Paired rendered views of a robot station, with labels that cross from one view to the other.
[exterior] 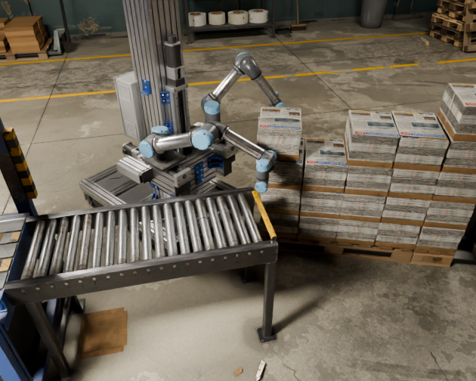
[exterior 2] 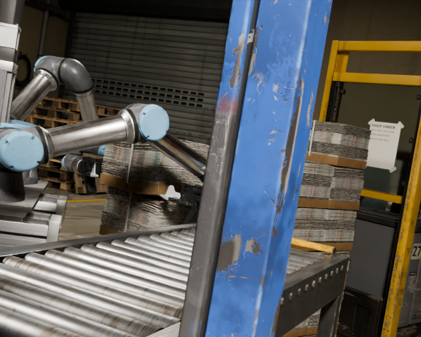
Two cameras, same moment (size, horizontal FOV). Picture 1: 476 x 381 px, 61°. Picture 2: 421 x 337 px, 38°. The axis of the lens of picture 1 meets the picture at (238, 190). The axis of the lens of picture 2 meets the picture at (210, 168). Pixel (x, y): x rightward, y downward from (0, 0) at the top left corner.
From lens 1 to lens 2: 2.15 m
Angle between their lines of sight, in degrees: 59
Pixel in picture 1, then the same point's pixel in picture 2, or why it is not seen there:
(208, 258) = (318, 277)
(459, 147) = (340, 175)
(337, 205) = not seen: hidden behind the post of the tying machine
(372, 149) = not seen: hidden behind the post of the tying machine
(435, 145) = (325, 172)
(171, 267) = (295, 297)
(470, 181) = (346, 220)
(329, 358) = not seen: outside the picture
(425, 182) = (317, 225)
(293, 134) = (203, 152)
